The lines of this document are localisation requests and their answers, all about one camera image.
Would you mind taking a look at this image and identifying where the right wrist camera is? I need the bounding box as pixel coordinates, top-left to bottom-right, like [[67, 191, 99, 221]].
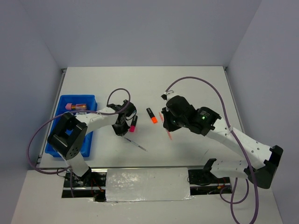
[[161, 90, 176, 101]]

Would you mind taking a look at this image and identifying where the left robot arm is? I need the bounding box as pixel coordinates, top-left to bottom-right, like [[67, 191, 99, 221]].
[[47, 100, 136, 186]]

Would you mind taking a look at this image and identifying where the purple cable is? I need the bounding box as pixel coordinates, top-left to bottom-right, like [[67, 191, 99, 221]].
[[26, 88, 131, 198], [164, 76, 259, 224]]

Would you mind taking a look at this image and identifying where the silver taped plate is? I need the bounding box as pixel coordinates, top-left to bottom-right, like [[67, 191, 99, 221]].
[[105, 168, 192, 202]]

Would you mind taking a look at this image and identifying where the orange-capped black highlighter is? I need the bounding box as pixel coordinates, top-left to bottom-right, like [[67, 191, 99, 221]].
[[146, 108, 158, 124]]

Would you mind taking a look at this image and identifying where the orange clear pen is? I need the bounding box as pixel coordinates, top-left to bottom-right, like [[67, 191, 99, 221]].
[[159, 112, 172, 140]]

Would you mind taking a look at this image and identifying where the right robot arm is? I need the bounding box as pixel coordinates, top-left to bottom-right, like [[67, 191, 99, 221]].
[[161, 92, 283, 189]]

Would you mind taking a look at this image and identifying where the blue plastic bin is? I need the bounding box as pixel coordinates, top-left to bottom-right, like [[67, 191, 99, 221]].
[[45, 95, 97, 159]]

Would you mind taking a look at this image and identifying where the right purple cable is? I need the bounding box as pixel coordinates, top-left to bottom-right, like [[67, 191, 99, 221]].
[[164, 76, 259, 224]]

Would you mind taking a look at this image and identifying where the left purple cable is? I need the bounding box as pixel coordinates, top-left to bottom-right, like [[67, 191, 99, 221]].
[[26, 88, 131, 198]]

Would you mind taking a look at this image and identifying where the grey clear pen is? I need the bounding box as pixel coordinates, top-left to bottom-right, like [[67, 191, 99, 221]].
[[123, 137, 148, 152]]

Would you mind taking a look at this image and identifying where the pink-capped black highlighter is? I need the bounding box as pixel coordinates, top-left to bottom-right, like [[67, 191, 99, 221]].
[[129, 115, 138, 133]]

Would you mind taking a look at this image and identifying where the blue white round jar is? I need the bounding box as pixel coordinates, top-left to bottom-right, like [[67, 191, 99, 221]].
[[75, 112, 87, 116]]

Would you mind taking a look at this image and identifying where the pink pen bundle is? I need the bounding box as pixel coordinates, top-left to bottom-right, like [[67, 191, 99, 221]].
[[65, 103, 87, 111]]

